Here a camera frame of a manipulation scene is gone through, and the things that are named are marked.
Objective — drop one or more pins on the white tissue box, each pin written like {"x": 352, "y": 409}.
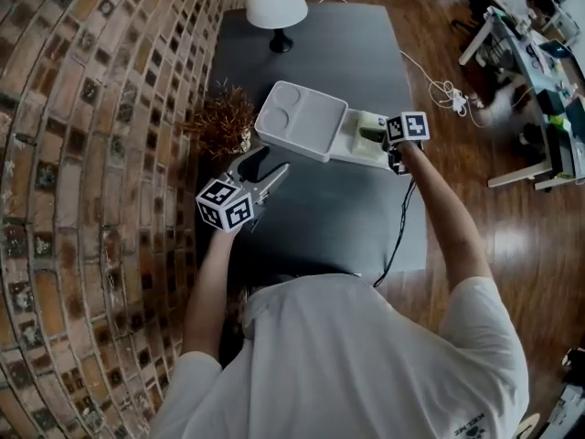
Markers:
{"x": 301, "y": 121}

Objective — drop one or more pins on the open laptop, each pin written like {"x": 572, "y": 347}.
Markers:
{"x": 556, "y": 47}

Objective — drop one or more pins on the furry pet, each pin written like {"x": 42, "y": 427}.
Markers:
{"x": 503, "y": 103}

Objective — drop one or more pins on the person's white t-shirt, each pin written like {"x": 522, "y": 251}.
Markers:
{"x": 338, "y": 364}

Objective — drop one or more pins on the white power strip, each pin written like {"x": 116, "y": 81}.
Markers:
{"x": 458, "y": 101}

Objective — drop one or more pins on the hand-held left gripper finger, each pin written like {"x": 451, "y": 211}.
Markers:
{"x": 254, "y": 162}
{"x": 277, "y": 176}

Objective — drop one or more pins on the person's right forearm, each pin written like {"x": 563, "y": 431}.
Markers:
{"x": 445, "y": 217}

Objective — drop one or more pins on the white office desk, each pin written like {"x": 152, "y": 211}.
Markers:
{"x": 525, "y": 62}

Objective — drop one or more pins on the person's left forearm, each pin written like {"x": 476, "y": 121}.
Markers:
{"x": 208, "y": 291}

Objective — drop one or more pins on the pale green tissues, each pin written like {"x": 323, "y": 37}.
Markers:
{"x": 368, "y": 146}

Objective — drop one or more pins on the dried brown plant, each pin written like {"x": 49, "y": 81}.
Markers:
{"x": 219, "y": 119}

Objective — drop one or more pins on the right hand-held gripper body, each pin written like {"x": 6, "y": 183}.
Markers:
{"x": 407, "y": 127}

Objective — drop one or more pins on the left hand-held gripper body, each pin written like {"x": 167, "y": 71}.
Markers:
{"x": 225, "y": 205}

